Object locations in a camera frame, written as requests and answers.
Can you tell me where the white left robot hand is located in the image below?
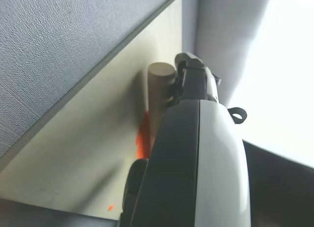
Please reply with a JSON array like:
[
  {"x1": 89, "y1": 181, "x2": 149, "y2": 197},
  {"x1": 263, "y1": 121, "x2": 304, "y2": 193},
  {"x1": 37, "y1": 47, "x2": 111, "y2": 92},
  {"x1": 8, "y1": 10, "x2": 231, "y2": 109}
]
[{"x1": 119, "y1": 52, "x2": 251, "y2": 227}]

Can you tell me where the wooden rolling pin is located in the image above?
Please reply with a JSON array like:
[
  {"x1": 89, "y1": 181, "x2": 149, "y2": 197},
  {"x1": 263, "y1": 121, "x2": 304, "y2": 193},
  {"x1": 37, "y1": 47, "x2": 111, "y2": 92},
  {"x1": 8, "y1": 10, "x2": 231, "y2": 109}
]
[{"x1": 146, "y1": 61, "x2": 176, "y2": 149}]

